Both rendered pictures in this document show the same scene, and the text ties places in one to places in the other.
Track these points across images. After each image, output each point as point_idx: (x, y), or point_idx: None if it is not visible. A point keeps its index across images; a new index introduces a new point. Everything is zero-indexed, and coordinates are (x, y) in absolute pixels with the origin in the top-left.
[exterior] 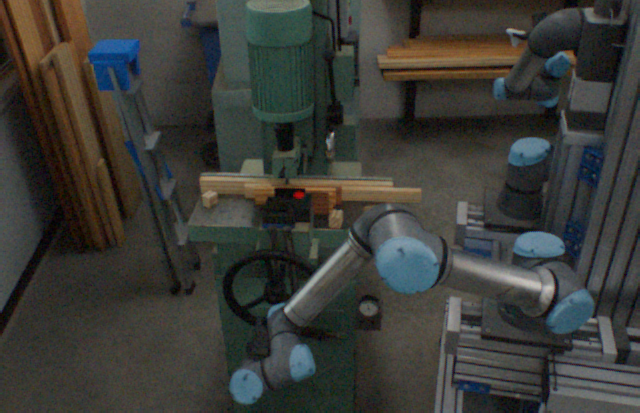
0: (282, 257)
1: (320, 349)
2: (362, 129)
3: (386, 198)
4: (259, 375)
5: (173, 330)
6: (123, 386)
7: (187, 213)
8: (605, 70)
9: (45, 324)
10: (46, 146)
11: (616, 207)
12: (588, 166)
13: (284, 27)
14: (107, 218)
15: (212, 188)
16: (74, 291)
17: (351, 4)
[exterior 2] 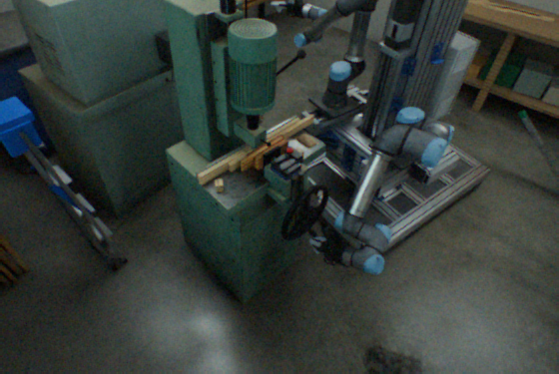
0: (316, 189)
1: (287, 230)
2: None
3: (299, 128)
4: (377, 253)
5: (145, 289)
6: (157, 345)
7: (53, 215)
8: (413, 16)
9: (41, 363)
10: None
11: (418, 82)
12: (407, 67)
13: (275, 45)
14: (8, 257)
15: (208, 178)
16: (33, 325)
17: (160, 10)
